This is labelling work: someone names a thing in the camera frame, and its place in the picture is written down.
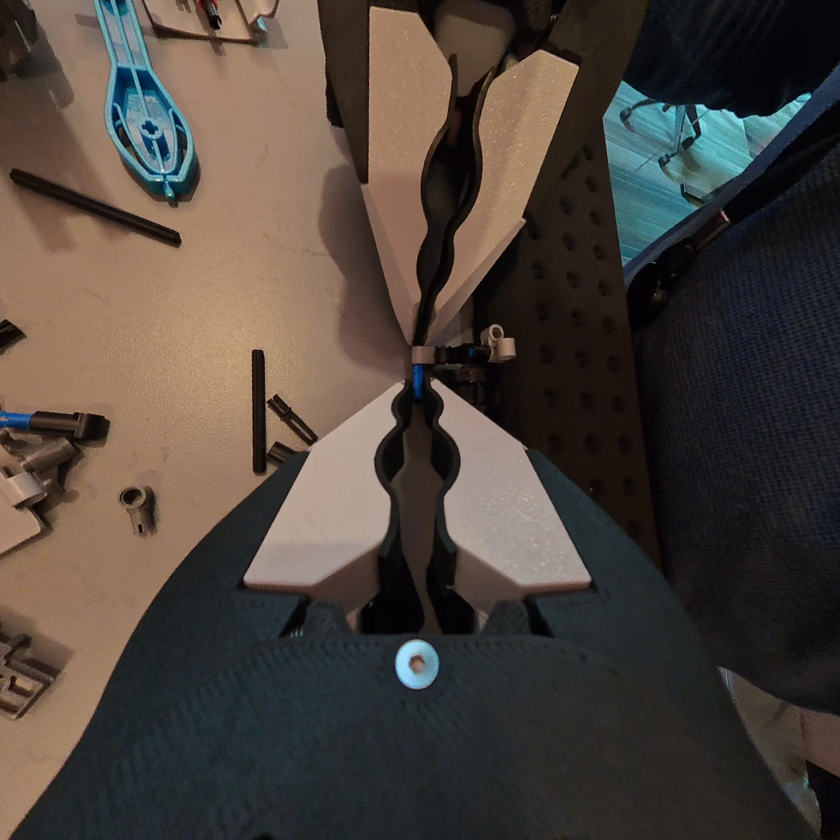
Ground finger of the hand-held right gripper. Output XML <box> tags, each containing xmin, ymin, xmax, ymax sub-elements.
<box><xmin>419</xmin><ymin>49</ymin><xmax>582</xmax><ymax>347</ymax></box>
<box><xmin>360</xmin><ymin>7</ymin><xmax>460</xmax><ymax>347</ymax></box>

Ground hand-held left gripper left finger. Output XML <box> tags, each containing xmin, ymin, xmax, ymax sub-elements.
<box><xmin>243</xmin><ymin>381</ymin><xmax>424</xmax><ymax>634</ymax></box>

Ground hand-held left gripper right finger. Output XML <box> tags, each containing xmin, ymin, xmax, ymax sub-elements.
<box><xmin>427</xmin><ymin>381</ymin><xmax>593</xmax><ymax>634</ymax></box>

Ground black wheel hub assembly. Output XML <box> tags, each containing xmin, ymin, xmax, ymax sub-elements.
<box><xmin>433</xmin><ymin>323</ymin><xmax>518</xmax><ymax>414</ymax></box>

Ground person's right forearm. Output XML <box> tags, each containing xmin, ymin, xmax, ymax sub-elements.
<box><xmin>623</xmin><ymin>0</ymin><xmax>840</xmax><ymax>135</ymax></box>

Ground black elbow with blue pin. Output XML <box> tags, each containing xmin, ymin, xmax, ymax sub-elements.
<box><xmin>0</xmin><ymin>409</ymin><xmax>107</xmax><ymax>441</ymax></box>

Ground black axle pin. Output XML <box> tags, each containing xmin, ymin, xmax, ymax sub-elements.
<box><xmin>266</xmin><ymin>394</ymin><xmax>320</xmax><ymax>442</ymax></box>

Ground short black axle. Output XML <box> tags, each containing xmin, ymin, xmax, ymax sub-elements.
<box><xmin>251</xmin><ymin>349</ymin><xmax>269</xmax><ymax>475</ymax></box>

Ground office chair base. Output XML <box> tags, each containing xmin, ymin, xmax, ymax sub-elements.
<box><xmin>619</xmin><ymin>98</ymin><xmax>726</xmax><ymax>201</ymax></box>

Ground grey panels with orange pins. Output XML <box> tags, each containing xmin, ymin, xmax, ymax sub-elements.
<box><xmin>141</xmin><ymin>0</ymin><xmax>281</xmax><ymax>45</ymax></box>

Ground dark grey tube connector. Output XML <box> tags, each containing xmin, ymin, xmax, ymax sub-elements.
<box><xmin>118</xmin><ymin>485</ymin><xmax>158</xmax><ymax>536</ymax></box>

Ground blue brick separator tool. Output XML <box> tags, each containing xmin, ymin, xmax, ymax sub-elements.
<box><xmin>92</xmin><ymin>0</ymin><xmax>200</xmax><ymax>199</ymax></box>

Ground dark grey claw joint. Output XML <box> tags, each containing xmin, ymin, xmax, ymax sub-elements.
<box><xmin>0</xmin><ymin>435</ymin><xmax>84</xmax><ymax>492</ymax></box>

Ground long black axle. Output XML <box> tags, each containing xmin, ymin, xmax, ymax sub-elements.
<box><xmin>9</xmin><ymin>168</ymin><xmax>182</xmax><ymax>249</ymax></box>

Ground large grey curved panel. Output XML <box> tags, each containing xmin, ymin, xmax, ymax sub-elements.
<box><xmin>0</xmin><ymin>471</ymin><xmax>52</xmax><ymax>557</ymax></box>

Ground dark grey flat connector plate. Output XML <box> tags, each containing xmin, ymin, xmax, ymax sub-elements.
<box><xmin>0</xmin><ymin>613</ymin><xmax>68</xmax><ymax>721</ymax></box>

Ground black strap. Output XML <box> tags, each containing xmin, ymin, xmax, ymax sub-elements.
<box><xmin>623</xmin><ymin>209</ymin><xmax>731</xmax><ymax>330</ymax></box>

